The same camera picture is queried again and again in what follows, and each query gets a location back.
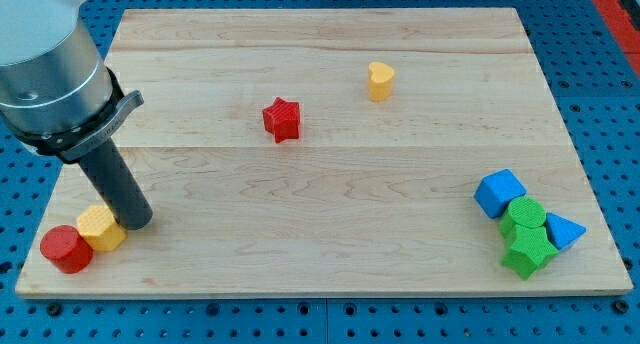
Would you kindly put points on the red tape strip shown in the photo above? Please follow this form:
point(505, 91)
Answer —
point(622, 19)

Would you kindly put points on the wooden board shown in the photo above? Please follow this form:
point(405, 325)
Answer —
point(374, 199)

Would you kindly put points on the yellow heart block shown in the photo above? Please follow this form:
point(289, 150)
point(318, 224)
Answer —
point(380, 81)

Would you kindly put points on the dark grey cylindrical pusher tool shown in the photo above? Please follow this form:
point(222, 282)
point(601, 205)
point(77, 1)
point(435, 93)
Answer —
point(109, 174)

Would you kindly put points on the green star block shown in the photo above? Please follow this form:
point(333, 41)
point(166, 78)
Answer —
point(528, 250)

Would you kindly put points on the blue triangle block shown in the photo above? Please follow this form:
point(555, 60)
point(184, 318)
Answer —
point(562, 232)

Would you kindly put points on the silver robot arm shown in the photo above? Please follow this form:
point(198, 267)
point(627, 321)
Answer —
point(60, 99)

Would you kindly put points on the blue cube block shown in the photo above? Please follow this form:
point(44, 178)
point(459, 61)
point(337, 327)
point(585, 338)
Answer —
point(495, 191)

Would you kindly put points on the red star block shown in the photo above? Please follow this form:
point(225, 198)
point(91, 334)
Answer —
point(282, 119)

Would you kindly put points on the yellow hexagon block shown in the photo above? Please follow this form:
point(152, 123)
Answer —
point(99, 228)

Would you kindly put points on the green cylinder block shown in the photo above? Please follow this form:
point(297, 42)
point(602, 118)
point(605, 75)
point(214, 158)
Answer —
point(523, 211)

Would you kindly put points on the red cylinder block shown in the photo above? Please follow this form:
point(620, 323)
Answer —
point(66, 249)

